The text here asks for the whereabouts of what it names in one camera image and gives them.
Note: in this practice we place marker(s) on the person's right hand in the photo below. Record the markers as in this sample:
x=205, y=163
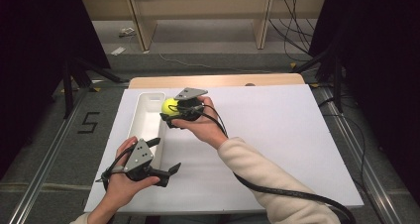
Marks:
x=206, y=128

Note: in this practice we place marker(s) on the black metal stand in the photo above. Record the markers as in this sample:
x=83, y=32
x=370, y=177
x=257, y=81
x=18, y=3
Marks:
x=68, y=91
x=336, y=82

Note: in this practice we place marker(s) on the wooden table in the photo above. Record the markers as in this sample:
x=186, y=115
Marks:
x=231, y=81

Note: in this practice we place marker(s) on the light wooden shelf unit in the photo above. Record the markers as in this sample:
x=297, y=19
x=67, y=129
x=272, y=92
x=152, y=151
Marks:
x=204, y=6

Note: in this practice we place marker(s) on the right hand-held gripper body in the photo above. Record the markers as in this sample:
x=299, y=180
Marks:
x=190, y=93

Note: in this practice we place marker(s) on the white foam board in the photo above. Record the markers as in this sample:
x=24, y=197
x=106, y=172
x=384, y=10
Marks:
x=280, y=125

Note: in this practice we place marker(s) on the white plastic bin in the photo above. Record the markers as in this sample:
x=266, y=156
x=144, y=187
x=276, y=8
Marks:
x=147, y=125

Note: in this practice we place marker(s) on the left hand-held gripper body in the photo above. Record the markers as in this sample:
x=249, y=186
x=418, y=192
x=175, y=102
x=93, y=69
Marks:
x=139, y=157

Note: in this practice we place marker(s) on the yellow tennis ball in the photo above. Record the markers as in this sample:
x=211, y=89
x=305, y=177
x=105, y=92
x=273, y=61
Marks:
x=169, y=106

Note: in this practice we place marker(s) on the small white floor clutter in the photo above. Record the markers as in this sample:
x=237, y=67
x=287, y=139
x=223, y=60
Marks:
x=127, y=31

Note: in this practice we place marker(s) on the dark curtain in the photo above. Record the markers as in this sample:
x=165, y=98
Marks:
x=386, y=68
x=36, y=52

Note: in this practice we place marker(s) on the white paper scrap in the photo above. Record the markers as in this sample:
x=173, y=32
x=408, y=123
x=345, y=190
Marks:
x=118, y=51

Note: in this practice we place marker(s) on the yellow tape piece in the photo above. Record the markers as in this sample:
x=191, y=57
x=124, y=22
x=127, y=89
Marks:
x=314, y=85
x=293, y=65
x=95, y=89

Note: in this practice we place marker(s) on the person's left hand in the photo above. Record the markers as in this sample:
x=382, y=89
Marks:
x=123, y=188

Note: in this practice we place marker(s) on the aluminium floor rail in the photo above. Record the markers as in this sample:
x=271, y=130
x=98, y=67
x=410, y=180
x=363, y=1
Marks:
x=363, y=164
x=43, y=171

